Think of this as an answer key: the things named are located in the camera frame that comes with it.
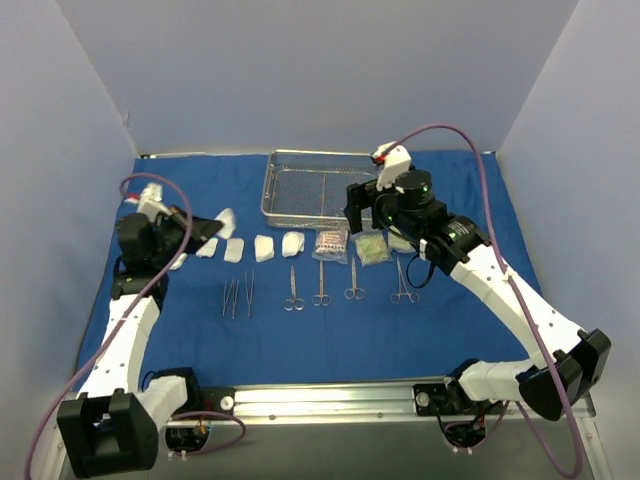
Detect white gauze pad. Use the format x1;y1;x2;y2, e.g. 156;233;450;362
215;208;236;240
223;238;245;264
196;237;219;258
170;253;188;271

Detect cream gauze pack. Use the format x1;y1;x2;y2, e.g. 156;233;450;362
387;231;415;254

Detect green paper packet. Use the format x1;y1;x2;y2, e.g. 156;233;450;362
352;231;390;267

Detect white gauze pad front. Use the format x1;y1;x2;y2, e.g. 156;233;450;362
223;238;245;264

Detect steel hemostat clamp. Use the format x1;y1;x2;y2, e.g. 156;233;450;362
390;257;419;304

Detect steel tweezers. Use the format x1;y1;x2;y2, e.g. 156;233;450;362
222;282;233;316
244;270;255;318
230;279;239;319

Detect peach gauze pack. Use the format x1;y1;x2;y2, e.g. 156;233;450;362
312;229;349;265

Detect steel surgical scissors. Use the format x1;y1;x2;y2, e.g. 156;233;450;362
344;257;366;300

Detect white gauze roll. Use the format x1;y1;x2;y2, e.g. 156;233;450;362
281;231;305;258
254;234;275;263

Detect steel mesh instrument tray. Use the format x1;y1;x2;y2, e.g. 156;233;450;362
261;149;378;229

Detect blue surgical drape cloth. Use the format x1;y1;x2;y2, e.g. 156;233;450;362
130;155;527;386

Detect straight steel scissors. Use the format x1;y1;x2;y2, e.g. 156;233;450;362
312;260;331;307

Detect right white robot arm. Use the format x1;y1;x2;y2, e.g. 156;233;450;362
344;169;612;421

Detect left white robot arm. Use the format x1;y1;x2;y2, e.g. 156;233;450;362
56;206;225;479

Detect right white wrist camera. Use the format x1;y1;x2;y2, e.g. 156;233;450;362
371;142;411;191

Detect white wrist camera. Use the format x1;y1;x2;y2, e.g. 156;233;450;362
371;142;411;191
124;182;171;222

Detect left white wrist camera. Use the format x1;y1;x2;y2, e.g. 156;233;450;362
124;182;171;222

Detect black wrist loop cable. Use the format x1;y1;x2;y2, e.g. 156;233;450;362
405;252;435;290

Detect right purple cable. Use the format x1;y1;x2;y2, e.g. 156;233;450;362
372;124;585;480

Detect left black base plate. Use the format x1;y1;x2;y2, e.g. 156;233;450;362
170;387;236;418

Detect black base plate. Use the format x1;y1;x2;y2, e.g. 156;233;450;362
170;387;236;418
412;381;504;417

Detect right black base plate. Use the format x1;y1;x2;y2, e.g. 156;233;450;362
412;381;504;417

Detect aluminium front rail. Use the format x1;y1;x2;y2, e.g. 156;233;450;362
52;377;596;431

